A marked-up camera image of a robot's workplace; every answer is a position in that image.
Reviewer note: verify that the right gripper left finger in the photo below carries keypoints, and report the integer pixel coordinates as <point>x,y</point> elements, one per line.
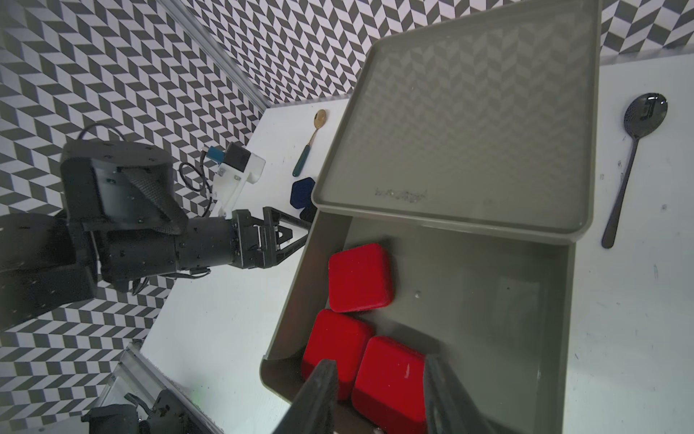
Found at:
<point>314,409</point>

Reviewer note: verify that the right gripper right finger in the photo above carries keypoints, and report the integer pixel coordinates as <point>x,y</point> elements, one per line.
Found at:
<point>449,407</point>

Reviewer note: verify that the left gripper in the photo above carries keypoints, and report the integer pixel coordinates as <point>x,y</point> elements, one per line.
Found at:
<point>265,243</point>

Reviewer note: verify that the red brooch box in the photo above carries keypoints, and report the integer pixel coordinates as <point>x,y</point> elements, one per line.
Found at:
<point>339,338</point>
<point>389,387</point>
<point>360,279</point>

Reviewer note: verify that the three-drawer storage cabinet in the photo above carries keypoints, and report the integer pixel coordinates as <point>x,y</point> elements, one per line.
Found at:
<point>468,151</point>

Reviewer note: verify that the black brooch box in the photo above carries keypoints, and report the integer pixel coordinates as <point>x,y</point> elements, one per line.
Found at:
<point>308,214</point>

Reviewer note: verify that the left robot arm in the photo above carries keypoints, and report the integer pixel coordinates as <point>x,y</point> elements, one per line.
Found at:
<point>121,224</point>

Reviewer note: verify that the navy brooch box left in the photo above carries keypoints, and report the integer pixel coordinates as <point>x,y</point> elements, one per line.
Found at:
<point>301,193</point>

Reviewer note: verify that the black spoon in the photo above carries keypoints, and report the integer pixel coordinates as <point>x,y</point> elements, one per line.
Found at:
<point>642,117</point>

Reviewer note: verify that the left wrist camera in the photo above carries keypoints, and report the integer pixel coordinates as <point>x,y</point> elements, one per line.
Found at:
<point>237,167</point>

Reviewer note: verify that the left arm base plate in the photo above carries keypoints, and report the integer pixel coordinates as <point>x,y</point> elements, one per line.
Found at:
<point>168,414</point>

